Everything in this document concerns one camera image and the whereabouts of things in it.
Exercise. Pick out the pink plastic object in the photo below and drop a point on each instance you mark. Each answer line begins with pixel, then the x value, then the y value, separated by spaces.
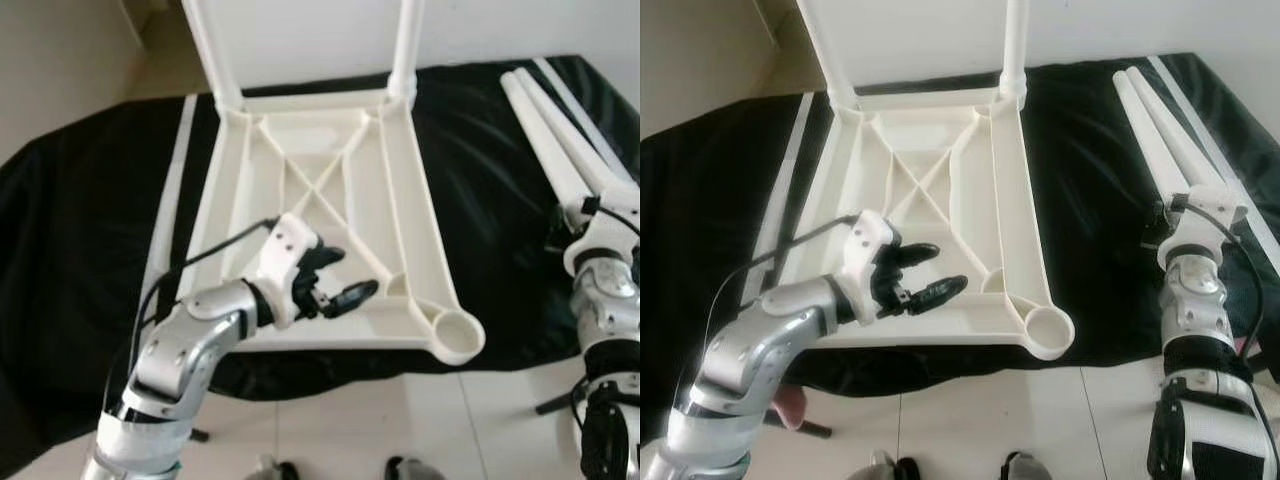
pixel 790 405
pixel 1243 347

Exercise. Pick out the robot right leg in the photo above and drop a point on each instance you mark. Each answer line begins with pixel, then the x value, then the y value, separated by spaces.
pixel 1025 466
pixel 410 468

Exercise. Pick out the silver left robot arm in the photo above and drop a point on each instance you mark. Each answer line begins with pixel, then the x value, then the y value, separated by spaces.
pixel 760 350
pixel 180 350

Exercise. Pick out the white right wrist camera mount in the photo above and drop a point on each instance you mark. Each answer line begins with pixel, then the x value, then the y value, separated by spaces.
pixel 610 235
pixel 1215 215

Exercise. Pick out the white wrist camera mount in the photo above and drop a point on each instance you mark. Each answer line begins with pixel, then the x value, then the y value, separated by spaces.
pixel 285 250
pixel 865 250
pixel 1215 215
pixel 610 235

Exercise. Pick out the black table cover sheet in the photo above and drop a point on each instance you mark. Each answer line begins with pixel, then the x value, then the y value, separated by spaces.
pixel 1080 200
pixel 490 200

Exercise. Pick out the white tape strip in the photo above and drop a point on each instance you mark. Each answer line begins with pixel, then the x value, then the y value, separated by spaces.
pixel 172 180
pixel 1200 120
pixel 575 100
pixel 790 170

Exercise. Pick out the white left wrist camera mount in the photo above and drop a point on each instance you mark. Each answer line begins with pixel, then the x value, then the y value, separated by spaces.
pixel 865 250
pixel 285 250

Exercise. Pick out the black metal table frame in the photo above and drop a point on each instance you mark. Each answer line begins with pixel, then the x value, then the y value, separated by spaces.
pixel 815 428
pixel 555 402

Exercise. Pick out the white plastic table top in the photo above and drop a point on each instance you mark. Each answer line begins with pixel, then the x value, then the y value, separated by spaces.
pixel 400 200
pixel 1005 200

